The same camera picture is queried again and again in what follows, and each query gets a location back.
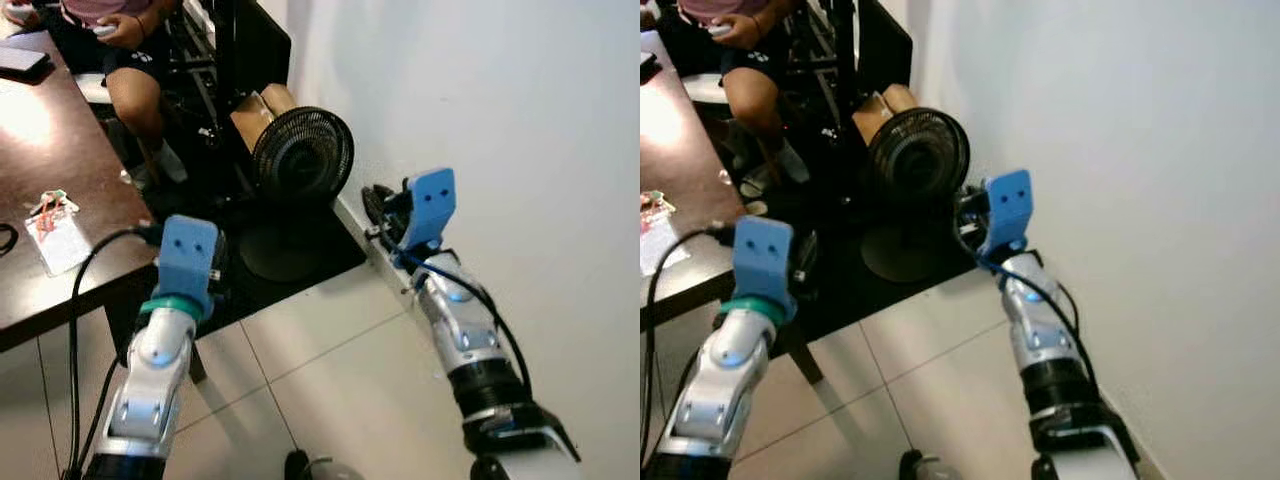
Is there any black floor mat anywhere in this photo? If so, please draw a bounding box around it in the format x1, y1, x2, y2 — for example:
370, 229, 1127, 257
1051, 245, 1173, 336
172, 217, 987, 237
150, 180, 367, 336
770, 185, 981, 346

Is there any brown cardboard box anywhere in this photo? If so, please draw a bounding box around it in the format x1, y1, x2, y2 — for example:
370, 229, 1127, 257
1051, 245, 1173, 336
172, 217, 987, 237
229, 83, 300, 153
851, 83, 917, 149

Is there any dark wooden table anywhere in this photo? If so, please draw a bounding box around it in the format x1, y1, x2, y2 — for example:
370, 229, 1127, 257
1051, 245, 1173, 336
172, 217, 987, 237
640, 30, 826, 386
0, 30, 208, 386

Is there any seated person in shorts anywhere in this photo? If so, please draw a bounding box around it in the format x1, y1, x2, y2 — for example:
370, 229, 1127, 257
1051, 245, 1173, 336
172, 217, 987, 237
55, 0, 193, 189
675, 0, 806, 201

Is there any black metal rack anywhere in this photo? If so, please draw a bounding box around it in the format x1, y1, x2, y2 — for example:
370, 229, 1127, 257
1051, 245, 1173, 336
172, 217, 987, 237
790, 0, 914, 136
165, 0, 293, 141

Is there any white chair seat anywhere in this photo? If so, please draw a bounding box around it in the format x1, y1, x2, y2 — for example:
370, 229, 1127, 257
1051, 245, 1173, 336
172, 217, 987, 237
74, 72, 116, 107
688, 72, 731, 107

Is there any grey right robot foot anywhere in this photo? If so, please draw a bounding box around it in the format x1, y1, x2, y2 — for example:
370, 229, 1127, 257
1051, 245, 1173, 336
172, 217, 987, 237
284, 449, 363, 480
897, 449, 969, 480

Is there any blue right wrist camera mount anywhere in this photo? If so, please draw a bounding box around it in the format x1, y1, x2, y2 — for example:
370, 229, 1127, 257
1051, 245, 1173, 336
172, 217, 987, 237
978, 168, 1035, 253
398, 167, 459, 253

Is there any black pedestal fan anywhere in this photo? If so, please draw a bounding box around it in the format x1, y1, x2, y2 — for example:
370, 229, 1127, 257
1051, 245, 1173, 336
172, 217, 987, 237
858, 107, 972, 284
238, 106, 357, 284

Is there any white card with red lanyard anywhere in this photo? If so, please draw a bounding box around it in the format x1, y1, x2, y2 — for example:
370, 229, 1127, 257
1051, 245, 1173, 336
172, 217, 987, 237
640, 190, 679, 278
24, 189, 94, 277

